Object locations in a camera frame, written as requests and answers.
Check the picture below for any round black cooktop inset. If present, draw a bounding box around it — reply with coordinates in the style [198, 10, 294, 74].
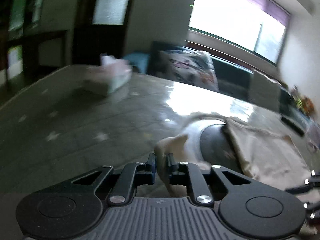
[200, 124, 243, 174]

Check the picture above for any window with green frame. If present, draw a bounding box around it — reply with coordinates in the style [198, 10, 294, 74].
[189, 0, 291, 64]

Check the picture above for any butterfly print pillow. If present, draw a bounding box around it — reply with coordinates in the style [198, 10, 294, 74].
[156, 50, 219, 92]

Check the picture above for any dark door with glass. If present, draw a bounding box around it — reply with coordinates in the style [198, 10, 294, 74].
[71, 0, 133, 65]

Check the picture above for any teal corner sofa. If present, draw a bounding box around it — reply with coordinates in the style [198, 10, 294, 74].
[123, 41, 312, 130]

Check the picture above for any orange plush toy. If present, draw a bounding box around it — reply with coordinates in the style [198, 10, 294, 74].
[302, 97, 315, 116]

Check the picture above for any dark wooden cabinet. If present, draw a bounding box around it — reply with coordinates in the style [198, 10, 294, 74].
[0, 0, 70, 86]

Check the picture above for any cream knit garment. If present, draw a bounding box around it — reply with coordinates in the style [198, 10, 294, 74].
[137, 112, 318, 235]

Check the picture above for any tissue box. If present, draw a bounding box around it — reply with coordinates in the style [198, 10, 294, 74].
[83, 54, 132, 96]

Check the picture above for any black remote control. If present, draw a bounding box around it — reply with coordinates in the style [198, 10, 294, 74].
[280, 115, 305, 137]

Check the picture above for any pink plastic toy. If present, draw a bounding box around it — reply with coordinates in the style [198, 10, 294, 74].
[307, 141, 318, 153]

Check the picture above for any plain grey pillow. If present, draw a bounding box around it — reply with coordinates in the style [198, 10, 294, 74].
[248, 70, 281, 112]

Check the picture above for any green yellow plush toy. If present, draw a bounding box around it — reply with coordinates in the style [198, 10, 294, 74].
[293, 95, 303, 109]

